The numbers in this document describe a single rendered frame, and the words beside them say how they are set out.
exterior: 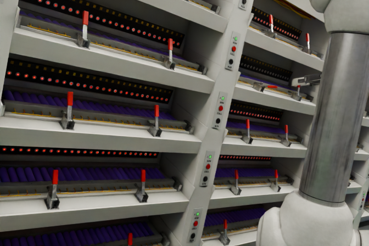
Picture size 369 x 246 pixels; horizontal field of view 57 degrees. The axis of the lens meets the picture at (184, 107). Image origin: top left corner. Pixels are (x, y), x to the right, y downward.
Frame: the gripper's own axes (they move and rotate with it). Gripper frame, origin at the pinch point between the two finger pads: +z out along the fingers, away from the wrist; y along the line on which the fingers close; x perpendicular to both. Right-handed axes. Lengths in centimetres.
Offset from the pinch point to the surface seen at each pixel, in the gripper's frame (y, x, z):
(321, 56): 16.0, 14.5, -1.4
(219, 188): -34, -45, 14
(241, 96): -36.8, -11.4, 1.4
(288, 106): -7.3, -11.3, 1.2
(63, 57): -101, -11, 1
